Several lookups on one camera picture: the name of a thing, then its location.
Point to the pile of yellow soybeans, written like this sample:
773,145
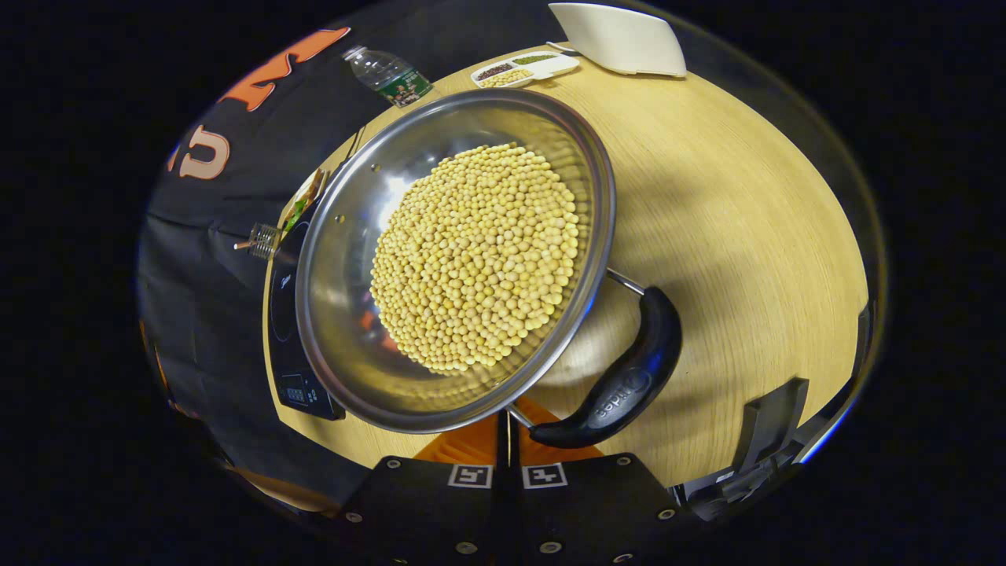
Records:
479,259

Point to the white toaster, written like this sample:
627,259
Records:
621,39

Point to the small clear glass jar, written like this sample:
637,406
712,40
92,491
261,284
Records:
265,241

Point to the black induction cooktop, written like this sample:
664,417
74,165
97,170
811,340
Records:
287,338

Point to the white divided bean dish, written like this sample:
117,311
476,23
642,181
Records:
550,68

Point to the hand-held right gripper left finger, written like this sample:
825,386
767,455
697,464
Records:
428,511

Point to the black spoon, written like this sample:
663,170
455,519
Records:
355,144

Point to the sandwich on white plate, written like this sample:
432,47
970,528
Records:
302,203

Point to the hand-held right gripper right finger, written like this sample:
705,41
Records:
597,511

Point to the clear plastic water bottle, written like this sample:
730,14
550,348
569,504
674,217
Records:
389,76

